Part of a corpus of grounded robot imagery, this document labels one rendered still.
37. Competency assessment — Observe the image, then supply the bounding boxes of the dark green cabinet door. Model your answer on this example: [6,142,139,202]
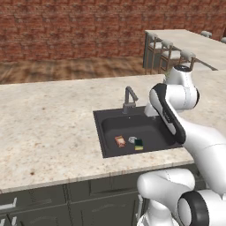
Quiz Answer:
[69,192,143,226]
[6,206,71,226]

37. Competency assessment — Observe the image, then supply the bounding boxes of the orange bar soap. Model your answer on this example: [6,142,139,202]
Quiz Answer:
[114,135,127,148]

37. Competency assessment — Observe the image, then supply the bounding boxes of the grey sink drain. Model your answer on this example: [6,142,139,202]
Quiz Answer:
[127,135,138,145]

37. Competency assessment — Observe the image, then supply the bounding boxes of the white drawer handle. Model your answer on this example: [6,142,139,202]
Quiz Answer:
[0,197,18,211]

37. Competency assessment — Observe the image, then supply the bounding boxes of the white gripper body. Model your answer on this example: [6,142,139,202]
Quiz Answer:
[143,100,158,119]

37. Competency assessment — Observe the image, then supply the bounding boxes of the dark green drawer front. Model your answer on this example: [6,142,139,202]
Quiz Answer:
[0,184,68,214]

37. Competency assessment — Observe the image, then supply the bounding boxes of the grey sink tap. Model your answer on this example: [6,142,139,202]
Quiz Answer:
[122,86,139,115]

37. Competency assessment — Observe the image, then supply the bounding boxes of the dark green sink front panel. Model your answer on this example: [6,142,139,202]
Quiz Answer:
[87,172,141,198]

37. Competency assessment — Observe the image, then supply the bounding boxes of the black sink basin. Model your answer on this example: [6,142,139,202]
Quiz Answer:
[93,105,185,159]

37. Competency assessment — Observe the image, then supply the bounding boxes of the yellow and green sponge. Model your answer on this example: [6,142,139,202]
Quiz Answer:
[134,138,145,152]

